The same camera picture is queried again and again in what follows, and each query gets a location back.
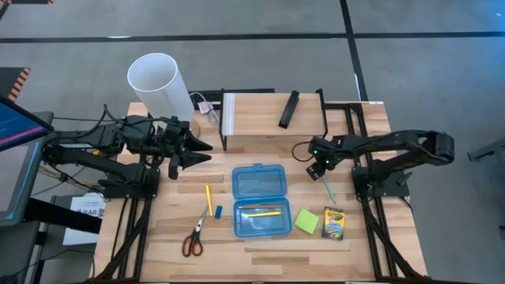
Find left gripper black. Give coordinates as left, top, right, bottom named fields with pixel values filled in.
left=156, top=116, right=215, bottom=181

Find teal pencil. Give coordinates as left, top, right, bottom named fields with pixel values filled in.
left=321, top=176, right=337, bottom=204

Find yellow pencil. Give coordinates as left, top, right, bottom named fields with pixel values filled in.
left=204, top=182, right=215, bottom=218
left=246, top=211, right=284, bottom=219

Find green sticky note pad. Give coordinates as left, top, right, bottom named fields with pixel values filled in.
left=294, top=207, right=321, bottom=236

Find Crayola crayon box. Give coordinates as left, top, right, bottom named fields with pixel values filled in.
left=321, top=206, right=346, bottom=241

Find blue translucent plastic pencil box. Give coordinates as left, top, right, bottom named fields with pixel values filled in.
left=231, top=163, right=294, bottom=239

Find red-handled scissors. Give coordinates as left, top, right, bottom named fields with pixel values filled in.
left=181, top=205, right=209, bottom=258

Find black oblong device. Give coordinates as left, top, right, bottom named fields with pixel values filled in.
left=278, top=90, right=301, bottom=129

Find black power strip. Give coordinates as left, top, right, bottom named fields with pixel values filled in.
left=189, top=88, right=275, bottom=110

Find white-shade lamp with wooden base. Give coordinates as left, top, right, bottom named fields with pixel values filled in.
left=126, top=52, right=202, bottom=137

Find white printed paper sheet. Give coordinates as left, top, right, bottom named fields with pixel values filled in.
left=62, top=192, right=107, bottom=246

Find black support beam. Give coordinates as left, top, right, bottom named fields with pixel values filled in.
left=25, top=196, right=103, bottom=234

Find grey metal furniture leg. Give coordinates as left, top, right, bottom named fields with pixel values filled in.
left=467, top=136, right=505, bottom=163

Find blue-screen monitor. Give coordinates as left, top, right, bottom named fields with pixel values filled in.
left=0, top=94, right=55, bottom=153

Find grey display with blue rim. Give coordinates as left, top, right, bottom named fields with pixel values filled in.
left=0, top=137, right=44, bottom=229

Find black hazard-striped floor plate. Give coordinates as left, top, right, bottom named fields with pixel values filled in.
left=0, top=66, right=32, bottom=104

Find thin white cable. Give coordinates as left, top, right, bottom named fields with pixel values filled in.
left=188, top=91, right=220, bottom=124

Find wooden shelf riser black frame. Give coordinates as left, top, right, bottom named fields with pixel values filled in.
left=219, top=88, right=329, bottom=153

